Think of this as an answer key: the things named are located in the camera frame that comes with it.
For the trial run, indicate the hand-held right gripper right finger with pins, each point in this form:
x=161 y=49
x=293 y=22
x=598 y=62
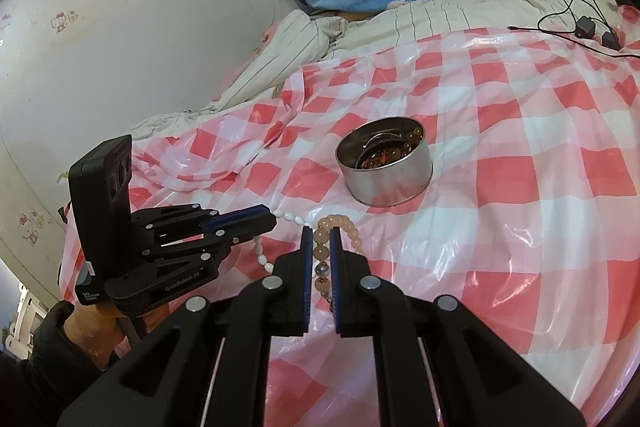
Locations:
x=336 y=292

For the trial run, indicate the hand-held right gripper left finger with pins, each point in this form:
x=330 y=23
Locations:
x=304 y=287

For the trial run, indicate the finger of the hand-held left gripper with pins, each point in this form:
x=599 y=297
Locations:
x=240 y=217
x=220 y=252

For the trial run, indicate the round silver tin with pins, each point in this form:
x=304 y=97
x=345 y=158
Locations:
x=390 y=184

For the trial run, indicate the silver metal bangle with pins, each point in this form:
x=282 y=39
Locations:
x=386 y=138

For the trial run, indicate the person's left forearm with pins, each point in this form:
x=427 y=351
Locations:
x=45 y=357

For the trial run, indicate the person's left hand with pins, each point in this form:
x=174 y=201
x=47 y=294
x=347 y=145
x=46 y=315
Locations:
x=95 y=332

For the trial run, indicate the white furniture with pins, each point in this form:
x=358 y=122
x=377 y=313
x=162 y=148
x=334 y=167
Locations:
x=17 y=312

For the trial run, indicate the red checked plastic sheet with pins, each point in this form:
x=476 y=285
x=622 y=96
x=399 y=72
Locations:
x=500 y=207

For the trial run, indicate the striped cream bedsheet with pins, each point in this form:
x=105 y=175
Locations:
x=400 y=22

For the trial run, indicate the black power adapter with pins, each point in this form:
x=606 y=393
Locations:
x=610 y=41
x=584 y=28

